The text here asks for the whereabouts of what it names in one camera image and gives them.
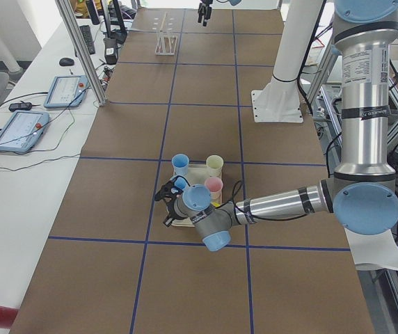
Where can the white chair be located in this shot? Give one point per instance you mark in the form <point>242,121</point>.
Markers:
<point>373,252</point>

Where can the blue teach pendant far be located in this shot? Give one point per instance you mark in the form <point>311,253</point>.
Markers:
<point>66,91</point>

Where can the pink plastic cup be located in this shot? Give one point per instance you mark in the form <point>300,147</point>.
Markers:
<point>215,186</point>

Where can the aluminium frame post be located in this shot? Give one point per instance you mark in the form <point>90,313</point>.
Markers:
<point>70,22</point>

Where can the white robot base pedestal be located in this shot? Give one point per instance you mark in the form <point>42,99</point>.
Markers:
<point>279,100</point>

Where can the black power adapter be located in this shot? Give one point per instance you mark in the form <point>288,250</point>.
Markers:
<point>110,51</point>

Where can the pale green plastic cup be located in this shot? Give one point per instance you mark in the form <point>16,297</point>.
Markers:
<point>214,164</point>

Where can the black keyboard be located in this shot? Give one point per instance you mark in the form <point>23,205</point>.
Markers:
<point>88,39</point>

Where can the black computer mouse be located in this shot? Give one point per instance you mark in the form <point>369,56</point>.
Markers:
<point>66,62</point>

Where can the white wire cup rack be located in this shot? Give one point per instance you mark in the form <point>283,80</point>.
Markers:
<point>166,40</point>

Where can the blue teach pendant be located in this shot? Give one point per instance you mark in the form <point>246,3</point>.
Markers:
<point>66,91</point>
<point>23,130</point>

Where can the light blue plastic cup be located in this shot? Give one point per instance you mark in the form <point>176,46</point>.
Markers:
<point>181,183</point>
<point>180,163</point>

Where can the blue teach pendant near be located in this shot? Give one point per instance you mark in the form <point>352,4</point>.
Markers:
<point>23,130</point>

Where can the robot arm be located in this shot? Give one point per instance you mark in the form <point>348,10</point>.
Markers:
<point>360,192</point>

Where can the black handheld device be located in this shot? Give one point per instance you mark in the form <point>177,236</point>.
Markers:
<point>25,106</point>

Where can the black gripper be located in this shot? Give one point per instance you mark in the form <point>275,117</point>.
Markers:
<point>204,10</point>
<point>171,210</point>

